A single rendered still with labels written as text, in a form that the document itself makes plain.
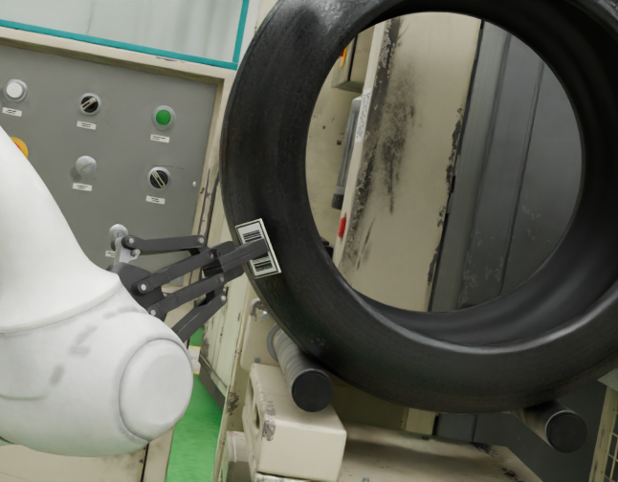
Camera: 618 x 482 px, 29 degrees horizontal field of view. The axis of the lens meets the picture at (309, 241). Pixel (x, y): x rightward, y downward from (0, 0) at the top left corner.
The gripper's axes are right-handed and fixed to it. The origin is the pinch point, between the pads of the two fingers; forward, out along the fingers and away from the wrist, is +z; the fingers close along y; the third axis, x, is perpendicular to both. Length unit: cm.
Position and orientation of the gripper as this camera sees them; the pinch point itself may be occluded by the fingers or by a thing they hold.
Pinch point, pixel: (234, 257)
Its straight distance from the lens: 123.6
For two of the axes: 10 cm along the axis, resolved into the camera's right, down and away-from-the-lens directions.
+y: 3.4, 9.4, 0.9
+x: 7.0, -1.8, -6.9
